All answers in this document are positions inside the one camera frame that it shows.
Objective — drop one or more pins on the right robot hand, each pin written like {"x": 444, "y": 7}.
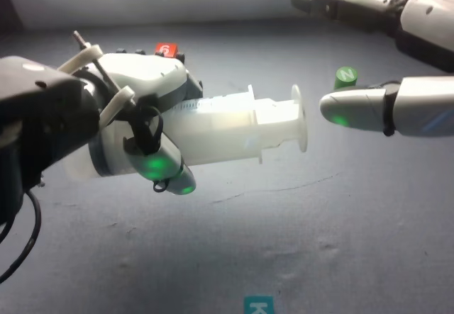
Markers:
{"x": 418, "y": 108}

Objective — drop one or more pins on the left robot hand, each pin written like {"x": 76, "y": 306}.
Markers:
{"x": 149, "y": 76}

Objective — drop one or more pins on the large white plastic syringe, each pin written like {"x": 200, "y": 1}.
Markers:
{"x": 227, "y": 129}

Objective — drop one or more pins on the red block number nine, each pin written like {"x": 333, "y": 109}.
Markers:
{"x": 166, "y": 49}

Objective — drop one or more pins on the green cylinder block letter N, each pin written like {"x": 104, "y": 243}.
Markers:
{"x": 344, "y": 76}

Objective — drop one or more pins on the grey table cloth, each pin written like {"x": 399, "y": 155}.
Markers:
{"x": 248, "y": 239}

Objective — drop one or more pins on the teal cube letter K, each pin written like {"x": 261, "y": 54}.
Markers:
{"x": 259, "y": 307}

